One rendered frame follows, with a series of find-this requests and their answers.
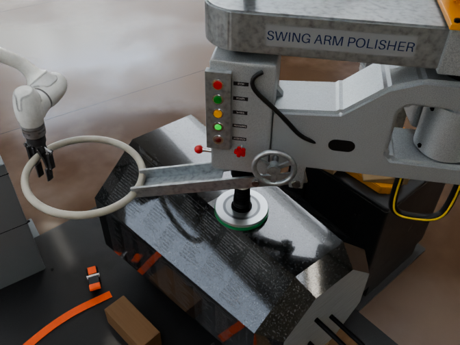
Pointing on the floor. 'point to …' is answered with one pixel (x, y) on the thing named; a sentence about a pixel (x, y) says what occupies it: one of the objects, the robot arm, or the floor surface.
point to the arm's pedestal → (16, 236)
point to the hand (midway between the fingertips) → (44, 172)
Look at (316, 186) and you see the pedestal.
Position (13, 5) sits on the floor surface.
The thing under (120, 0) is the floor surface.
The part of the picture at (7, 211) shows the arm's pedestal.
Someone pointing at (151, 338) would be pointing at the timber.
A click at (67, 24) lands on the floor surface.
